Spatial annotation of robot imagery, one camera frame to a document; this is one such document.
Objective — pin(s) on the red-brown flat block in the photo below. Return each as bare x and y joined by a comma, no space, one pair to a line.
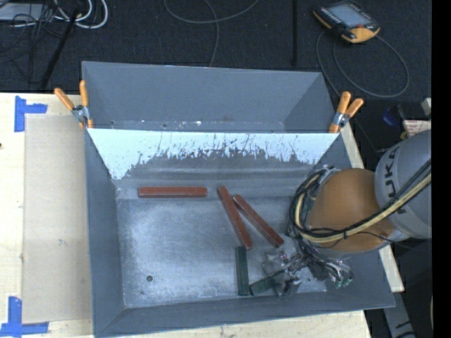
259,222
172,192
234,217

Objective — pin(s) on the dark green flat block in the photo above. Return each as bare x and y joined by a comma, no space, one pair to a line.
242,271
262,284

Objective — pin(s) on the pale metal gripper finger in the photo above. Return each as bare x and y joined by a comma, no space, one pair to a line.
277,260
291,286

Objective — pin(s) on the pale wood flat board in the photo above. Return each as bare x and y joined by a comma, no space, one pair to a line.
53,206

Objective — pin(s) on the grey metal bin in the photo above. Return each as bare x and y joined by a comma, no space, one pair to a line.
176,245

